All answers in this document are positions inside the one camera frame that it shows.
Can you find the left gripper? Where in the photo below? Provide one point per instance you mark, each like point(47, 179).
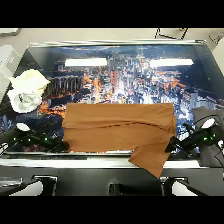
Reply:
point(60, 145)

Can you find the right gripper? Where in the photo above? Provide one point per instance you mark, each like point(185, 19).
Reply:
point(174, 144)

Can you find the brown garment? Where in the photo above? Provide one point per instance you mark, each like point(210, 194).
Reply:
point(120, 128)

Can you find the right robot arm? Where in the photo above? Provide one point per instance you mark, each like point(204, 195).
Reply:
point(205, 135)

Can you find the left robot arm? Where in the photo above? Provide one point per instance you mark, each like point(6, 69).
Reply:
point(28, 138)

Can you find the white garment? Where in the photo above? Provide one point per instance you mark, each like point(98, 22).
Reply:
point(23, 101)

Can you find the cream garment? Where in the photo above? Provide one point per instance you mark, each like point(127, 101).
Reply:
point(31, 81)

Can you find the silver frame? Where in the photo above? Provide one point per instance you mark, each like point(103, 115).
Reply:
point(100, 163)

